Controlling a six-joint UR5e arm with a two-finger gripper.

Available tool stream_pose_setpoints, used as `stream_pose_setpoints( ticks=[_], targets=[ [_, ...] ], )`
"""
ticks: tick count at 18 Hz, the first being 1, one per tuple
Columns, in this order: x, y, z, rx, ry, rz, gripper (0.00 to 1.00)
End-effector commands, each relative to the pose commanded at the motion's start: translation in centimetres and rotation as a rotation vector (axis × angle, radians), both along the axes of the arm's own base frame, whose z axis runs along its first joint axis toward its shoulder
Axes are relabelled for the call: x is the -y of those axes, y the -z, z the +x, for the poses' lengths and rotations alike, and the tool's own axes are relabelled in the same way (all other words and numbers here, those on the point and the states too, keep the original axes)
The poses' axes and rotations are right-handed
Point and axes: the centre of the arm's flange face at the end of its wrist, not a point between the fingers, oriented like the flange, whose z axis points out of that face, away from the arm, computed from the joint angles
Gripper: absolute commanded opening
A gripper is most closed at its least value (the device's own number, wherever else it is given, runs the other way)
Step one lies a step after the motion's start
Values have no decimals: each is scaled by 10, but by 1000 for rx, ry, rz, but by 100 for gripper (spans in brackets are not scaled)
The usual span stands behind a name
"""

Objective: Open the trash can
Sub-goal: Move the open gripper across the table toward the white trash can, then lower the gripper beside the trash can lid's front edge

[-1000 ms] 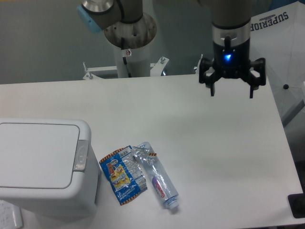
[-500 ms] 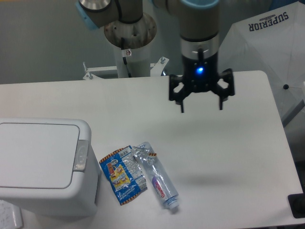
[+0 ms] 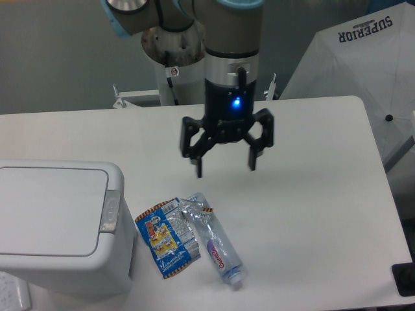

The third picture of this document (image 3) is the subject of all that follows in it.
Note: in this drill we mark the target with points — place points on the crushed clear plastic bottle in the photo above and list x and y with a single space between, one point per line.
198 212

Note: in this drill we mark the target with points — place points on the white push-lid trash can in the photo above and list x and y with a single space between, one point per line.
66 227

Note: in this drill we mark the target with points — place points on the blue snack wrapper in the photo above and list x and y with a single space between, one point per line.
169 237

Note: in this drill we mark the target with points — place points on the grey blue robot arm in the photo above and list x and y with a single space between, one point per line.
231 41

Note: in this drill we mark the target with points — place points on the white metal base frame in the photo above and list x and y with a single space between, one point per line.
136 95

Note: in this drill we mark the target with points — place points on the black device at table edge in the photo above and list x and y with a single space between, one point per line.
404 278

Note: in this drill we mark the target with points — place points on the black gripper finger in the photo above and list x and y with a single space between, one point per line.
266 140
197 137

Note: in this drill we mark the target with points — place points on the white umbrella with lettering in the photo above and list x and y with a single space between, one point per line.
371 57

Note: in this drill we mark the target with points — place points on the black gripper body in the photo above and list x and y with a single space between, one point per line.
228 111

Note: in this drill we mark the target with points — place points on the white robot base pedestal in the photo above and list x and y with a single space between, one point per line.
178 59

